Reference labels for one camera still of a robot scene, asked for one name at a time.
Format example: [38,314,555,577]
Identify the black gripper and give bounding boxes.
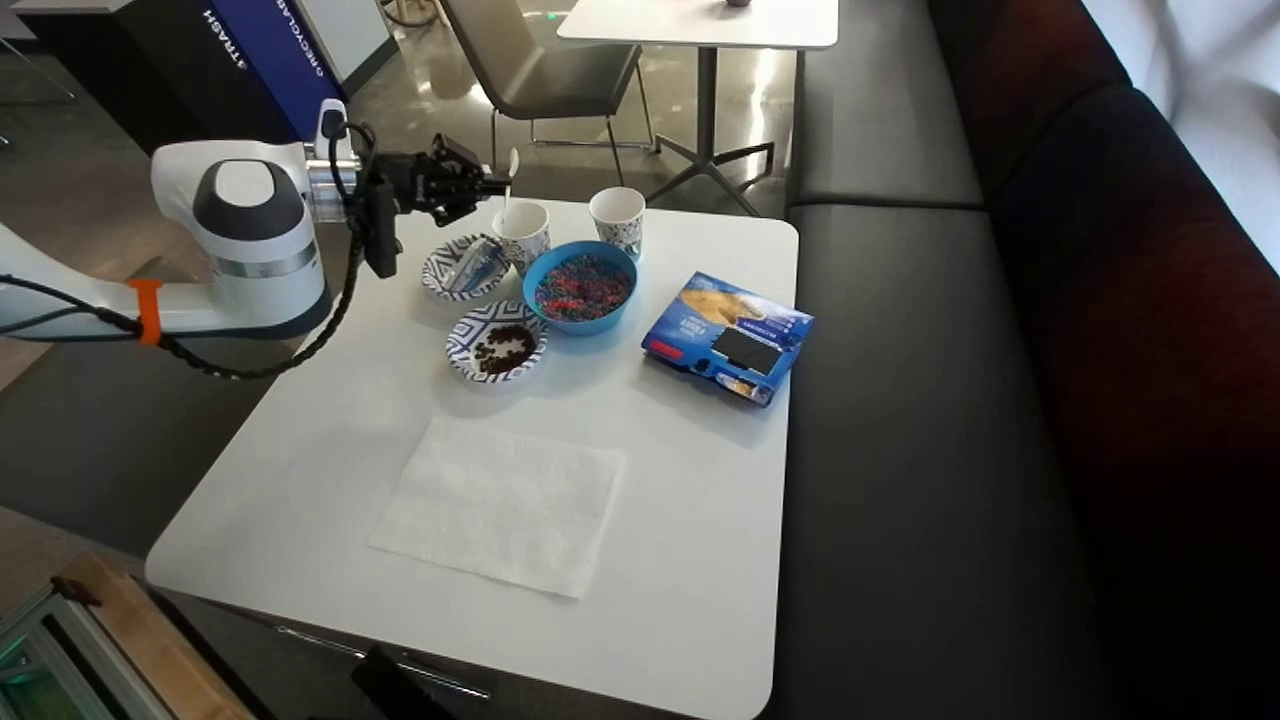
[356,131,520,231]

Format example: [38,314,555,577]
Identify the patterned white paper cup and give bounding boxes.
[490,199,553,262]
[585,182,650,258]

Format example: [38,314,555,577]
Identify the black white bowl with sachets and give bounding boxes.
[420,231,529,307]

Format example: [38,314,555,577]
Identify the blue bowl with candy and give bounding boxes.
[520,234,639,337]

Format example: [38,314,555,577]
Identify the black white bowl dark contents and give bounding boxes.
[445,307,550,389]

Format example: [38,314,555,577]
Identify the grey chair with metal legs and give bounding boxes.
[435,0,660,191]

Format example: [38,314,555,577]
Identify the black and blue cabinet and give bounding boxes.
[14,0,405,199]

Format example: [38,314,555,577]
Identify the white side table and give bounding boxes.
[555,0,846,212]

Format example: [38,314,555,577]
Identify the blue cardboard box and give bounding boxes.
[639,269,815,408]

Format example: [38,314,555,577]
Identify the white paper napkin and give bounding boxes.
[367,410,631,604]

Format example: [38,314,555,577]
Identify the black bench seat cushion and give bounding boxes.
[793,0,987,212]
[766,196,1138,720]

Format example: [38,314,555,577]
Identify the grey upholstered ottoman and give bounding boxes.
[0,322,298,559]

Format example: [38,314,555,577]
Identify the black robot stand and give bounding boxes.
[347,641,462,720]

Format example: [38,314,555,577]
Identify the wooden board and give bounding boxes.
[54,549,255,720]

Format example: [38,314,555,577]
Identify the metal framed tray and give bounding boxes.
[0,591,177,720]

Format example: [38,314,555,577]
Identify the dark bench sofa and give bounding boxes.
[926,0,1280,720]

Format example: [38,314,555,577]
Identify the orange strap on arm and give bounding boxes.
[128,274,169,351]

